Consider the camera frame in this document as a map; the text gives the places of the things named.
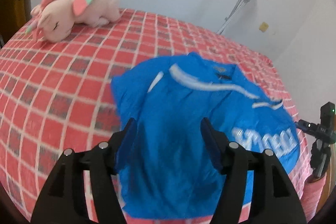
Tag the yellow wall socket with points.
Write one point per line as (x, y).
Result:
(263, 27)

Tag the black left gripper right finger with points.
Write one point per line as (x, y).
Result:
(274, 199)

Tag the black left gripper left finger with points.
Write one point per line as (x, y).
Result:
(62, 198)

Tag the red checkered bed sheet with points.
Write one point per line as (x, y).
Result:
(55, 96)

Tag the pink unicorn plush toy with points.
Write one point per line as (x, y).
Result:
(54, 19)

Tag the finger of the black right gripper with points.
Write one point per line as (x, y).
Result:
(306, 127)

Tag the blue puffer jacket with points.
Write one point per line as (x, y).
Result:
(165, 170)

